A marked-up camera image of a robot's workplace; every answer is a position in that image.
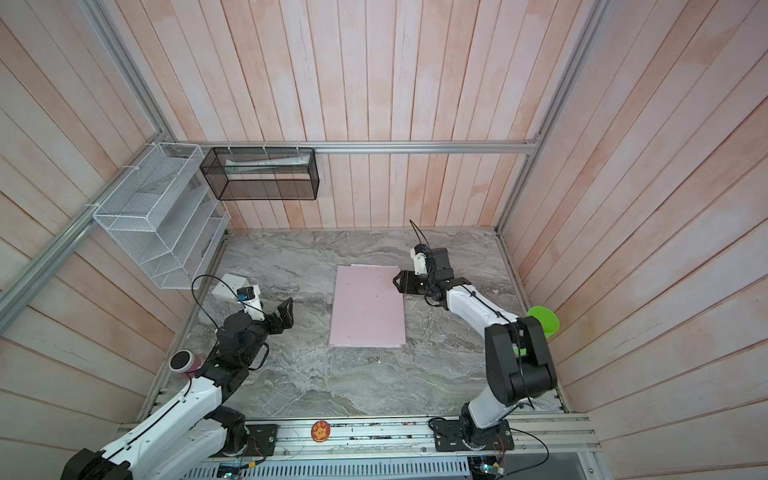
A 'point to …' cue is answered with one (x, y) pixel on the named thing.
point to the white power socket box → (226, 289)
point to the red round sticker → (320, 431)
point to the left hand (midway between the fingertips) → (279, 305)
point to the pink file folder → (368, 310)
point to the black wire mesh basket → (262, 173)
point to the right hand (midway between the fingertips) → (402, 279)
